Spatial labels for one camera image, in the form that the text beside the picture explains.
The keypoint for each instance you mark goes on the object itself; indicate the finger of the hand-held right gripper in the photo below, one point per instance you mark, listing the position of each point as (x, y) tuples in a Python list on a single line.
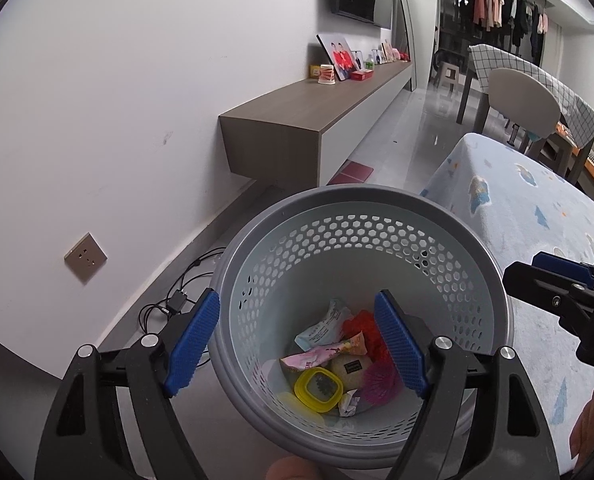
[(564, 269), (537, 287)]

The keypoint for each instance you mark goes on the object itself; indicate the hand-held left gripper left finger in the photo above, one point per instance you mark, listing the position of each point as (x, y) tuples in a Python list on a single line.
[(192, 345)]

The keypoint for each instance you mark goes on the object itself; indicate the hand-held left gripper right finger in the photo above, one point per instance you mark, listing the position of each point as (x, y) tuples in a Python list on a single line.
[(399, 345)]

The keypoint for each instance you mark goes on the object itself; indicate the pink mesh net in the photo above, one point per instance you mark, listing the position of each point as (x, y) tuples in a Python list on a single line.
[(377, 382)]

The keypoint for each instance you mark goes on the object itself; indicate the silver foil wrapper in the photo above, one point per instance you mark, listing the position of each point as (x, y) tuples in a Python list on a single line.
[(349, 405)]

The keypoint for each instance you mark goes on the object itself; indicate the light blue wipes packet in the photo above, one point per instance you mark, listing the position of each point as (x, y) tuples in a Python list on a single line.
[(322, 327)]

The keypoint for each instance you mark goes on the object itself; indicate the pink snack wrapper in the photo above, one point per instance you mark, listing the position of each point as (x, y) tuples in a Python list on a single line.
[(317, 357)]

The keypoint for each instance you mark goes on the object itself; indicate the grey perforated waste basket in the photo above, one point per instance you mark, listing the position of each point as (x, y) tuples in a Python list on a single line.
[(327, 260)]

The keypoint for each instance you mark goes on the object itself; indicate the red mesh net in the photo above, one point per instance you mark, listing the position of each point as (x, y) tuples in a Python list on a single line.
[(364, 325)]

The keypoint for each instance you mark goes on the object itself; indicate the black power adapter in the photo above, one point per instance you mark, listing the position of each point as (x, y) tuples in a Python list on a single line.
[(177, 301)]

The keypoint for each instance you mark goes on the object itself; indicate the beige round pastry packet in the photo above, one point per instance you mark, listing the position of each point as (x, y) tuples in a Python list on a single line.
[(349, 367)]

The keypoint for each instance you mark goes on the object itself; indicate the light blue printed blanket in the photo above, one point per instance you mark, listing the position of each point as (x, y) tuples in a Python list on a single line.
[(527, 220)]

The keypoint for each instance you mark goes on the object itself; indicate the grey dining stool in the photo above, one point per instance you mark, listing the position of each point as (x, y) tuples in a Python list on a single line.
[(557, 152)]

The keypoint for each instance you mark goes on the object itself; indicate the person's knee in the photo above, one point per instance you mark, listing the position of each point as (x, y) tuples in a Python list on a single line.
[(292, 469)]

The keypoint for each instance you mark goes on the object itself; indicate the beige round-back chair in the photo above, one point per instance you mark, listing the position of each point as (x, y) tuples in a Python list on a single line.
[(519, 100)]

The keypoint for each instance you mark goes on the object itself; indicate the red floor mat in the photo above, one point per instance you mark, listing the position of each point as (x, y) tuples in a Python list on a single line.
[(351, 173)]

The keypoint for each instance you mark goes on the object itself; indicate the checked tablecloth dining table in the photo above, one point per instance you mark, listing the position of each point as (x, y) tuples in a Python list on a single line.
[(537, 75)]

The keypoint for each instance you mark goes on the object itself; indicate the white plastic stool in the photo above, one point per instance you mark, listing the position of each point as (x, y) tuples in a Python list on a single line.
[(449, 80)]

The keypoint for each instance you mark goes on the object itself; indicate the row of hanging clothes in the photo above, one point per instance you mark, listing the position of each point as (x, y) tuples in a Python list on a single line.
[(502, 10)]

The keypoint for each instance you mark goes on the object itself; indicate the flat red box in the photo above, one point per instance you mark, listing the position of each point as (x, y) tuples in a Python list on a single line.
[(362, 75)]

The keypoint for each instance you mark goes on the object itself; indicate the pink ornaments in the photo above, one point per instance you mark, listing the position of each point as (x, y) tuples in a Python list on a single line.
[(392, 52)]

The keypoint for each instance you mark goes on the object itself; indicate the patterned paper cup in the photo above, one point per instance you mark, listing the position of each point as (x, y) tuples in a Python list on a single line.
[(327, 74)]

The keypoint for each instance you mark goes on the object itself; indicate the leaning framed mirror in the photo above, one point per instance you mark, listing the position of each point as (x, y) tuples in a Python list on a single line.
[(407, 35)]

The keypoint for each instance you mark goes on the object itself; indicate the brown wall socket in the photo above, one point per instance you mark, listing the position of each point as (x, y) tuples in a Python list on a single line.
[(84, 258)]

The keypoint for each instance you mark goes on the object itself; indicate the long wooden wall cabinet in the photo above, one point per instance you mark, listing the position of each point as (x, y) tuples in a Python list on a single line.
[(302, 110)]

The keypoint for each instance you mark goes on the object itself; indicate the small photo frame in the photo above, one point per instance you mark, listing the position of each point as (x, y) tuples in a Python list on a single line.
[(357, 61)]

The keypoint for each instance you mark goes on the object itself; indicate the large photo frame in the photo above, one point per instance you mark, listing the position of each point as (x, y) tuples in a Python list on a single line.
[(337, 55)]

